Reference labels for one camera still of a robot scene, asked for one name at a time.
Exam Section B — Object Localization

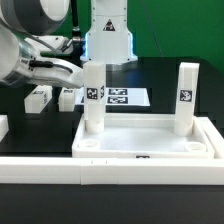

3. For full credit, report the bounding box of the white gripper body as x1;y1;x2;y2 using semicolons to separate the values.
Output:
27;57;84;89

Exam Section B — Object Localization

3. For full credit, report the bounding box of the white desk top tray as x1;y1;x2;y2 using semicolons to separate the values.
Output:
72;113;215;159

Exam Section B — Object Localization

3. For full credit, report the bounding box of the white block left edge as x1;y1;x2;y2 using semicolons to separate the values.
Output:
0;115;9;142

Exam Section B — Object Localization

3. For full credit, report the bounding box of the marker sheet with tags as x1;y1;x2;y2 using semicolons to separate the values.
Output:
74;87;152;108

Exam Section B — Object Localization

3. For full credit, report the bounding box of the white L-shaped obstacle fence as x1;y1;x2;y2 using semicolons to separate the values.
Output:
0;117;224;185

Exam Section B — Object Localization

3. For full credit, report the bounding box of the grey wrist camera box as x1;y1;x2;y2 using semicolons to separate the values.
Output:
25;35;73;55

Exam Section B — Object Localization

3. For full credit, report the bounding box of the black vertical cable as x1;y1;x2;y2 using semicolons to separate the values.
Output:
70;0;81;38

